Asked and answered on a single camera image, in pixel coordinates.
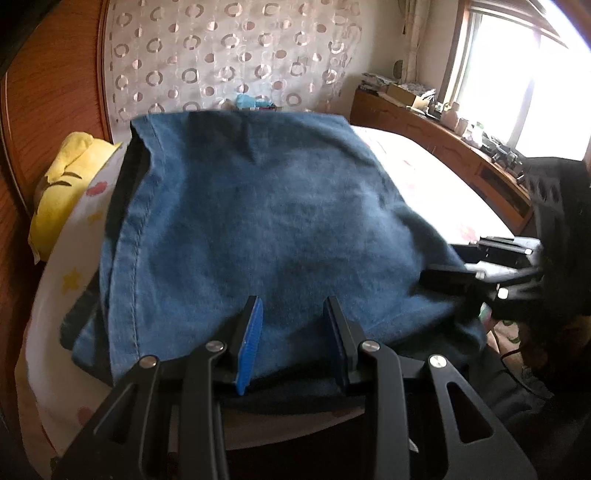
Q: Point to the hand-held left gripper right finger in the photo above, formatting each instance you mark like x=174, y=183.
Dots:
x=340, y=350

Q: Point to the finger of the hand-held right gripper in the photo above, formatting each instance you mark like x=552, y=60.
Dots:
x=498, y=247
x=450, y=278

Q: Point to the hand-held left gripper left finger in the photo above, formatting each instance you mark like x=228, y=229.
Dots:
x=249, y=350

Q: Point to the blue denim pants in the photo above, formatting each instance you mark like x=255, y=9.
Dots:
x=277, y=207

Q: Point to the window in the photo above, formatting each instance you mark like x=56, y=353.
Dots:
x=508, y=83

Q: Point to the wooden side cabinet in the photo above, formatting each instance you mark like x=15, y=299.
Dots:
x=415, y=120

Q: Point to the dark cloth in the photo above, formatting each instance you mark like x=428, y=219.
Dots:
x=531, y=415

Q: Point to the open cardboard box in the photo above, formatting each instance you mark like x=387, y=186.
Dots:
x=404, y=94

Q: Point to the white flower-print bed sheet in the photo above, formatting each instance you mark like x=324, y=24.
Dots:
x=60, y=323

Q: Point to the stack of papers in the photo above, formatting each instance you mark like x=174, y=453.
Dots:
x=375, y=82

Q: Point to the lace window curtain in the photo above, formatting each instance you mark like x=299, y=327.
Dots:
x=425, y=37

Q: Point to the yellow plush toy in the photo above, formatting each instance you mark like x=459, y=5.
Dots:
x=60, y=203

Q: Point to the blue toy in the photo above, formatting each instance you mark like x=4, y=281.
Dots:
x=249, y=100

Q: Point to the circle-pattern curtain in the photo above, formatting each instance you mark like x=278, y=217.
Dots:
x=207, y=55

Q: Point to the dark oval wall ornament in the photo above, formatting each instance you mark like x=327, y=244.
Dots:
x=398, y=69

